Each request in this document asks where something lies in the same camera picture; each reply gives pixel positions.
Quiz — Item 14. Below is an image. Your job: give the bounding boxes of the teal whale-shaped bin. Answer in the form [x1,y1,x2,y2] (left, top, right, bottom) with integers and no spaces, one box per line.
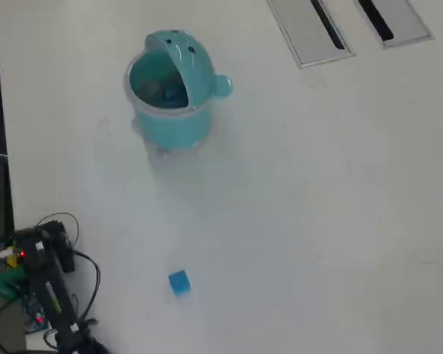
[123,29,234,159]

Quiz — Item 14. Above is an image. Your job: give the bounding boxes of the blue circuit board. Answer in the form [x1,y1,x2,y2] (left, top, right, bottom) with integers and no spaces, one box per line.
[21,286,51,335]

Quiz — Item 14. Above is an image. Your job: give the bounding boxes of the silver table cable hatch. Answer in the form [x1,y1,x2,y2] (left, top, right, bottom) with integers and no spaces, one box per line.
[354,0,436,50]
[266,0,356,70]

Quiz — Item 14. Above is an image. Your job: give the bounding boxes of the blue lego block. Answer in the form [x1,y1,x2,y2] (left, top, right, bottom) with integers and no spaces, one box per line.
[168,269,192,296]

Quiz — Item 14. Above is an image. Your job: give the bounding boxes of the green table clamp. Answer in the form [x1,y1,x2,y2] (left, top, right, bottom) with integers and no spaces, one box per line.
[0,265,27,300]

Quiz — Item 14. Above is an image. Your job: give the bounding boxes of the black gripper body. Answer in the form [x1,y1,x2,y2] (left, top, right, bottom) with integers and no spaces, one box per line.
[54,319,109,354]

